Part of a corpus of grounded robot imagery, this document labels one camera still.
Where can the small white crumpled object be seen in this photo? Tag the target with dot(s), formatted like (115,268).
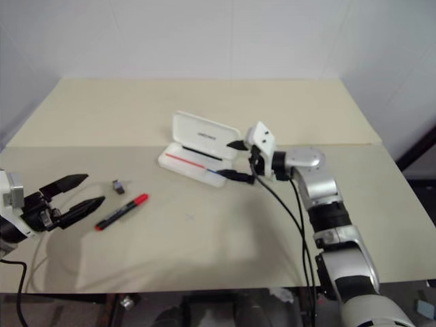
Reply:
(282,294)

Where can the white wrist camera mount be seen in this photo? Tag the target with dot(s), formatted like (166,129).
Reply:
(10,201)
(264,141)

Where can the small silver metal part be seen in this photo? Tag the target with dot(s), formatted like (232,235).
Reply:
(130,301)

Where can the thin black pen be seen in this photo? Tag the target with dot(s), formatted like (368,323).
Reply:
(201,154)

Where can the black marker with red cap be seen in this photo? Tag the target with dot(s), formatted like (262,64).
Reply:
(119,213)

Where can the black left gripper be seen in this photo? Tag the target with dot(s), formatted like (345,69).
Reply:
(37,213)

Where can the white hinged pencil case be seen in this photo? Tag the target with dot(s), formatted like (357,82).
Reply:
(194,131)

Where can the dark frame beside table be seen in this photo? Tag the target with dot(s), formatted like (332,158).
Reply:
(417,146)

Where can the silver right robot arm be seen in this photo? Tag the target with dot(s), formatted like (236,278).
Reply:
(351,259)

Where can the grey blue box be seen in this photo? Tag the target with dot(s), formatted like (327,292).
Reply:
(424,308)

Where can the beige table mat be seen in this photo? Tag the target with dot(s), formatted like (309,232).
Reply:
(204,255)

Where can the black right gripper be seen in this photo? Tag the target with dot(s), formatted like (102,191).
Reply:
(257,163)

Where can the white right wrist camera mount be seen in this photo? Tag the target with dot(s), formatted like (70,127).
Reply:
(264,141)

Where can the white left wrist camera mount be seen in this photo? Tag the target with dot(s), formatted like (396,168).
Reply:
(10,201)

